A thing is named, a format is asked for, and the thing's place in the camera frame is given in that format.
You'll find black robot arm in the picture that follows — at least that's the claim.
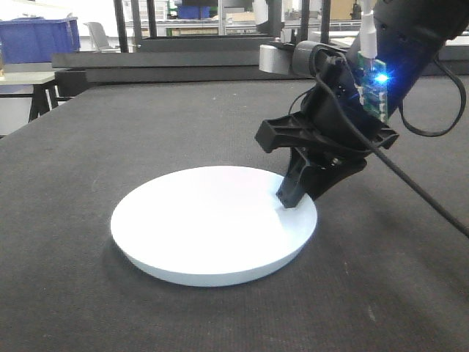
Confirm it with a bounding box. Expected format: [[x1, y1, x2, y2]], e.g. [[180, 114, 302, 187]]
[[255, 1, 468, 208]]

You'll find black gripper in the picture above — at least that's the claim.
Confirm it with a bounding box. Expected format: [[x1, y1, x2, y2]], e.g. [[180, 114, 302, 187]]
[[255, 46, 399, 208]]

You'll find white usb cable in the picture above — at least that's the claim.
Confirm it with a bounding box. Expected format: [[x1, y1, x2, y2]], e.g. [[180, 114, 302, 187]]
[[358, 0, 378, 60]]

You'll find pale blue round tray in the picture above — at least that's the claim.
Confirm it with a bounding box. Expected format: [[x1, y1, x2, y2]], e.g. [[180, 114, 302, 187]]
[[110, 166, 317, 287]]

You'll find green circuit board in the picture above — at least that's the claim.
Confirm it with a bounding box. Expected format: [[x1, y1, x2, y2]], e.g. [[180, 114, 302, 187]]
[[356, 51, 390, 123]]

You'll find grey office chair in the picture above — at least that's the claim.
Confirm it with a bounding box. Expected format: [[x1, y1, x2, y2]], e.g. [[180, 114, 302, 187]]
[[84, 22, 120, 53]]

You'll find black cable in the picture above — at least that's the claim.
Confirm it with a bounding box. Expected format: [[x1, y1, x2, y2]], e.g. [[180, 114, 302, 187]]
[[288, 47, 469, 238]]

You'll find black foam board stack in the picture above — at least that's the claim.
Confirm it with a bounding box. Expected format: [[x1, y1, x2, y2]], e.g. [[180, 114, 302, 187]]
[[51, 46, 469, 86]]

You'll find blue plastic crate background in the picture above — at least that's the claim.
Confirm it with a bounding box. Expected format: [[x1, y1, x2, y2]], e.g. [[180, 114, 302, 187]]
[[1, 17, 81, 64]]

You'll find grey cylindrical robot base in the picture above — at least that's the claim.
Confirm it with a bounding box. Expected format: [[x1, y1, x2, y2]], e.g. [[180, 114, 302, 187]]
[[259, 40, 320, 77]]

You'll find grey side table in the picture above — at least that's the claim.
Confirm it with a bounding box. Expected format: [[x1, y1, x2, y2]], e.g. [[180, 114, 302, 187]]
[[0, 71, 60, 123]]

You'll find black metal frame rack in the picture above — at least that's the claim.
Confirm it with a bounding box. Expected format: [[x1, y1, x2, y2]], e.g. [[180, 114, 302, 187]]
[[130, 1, 331, 52]]

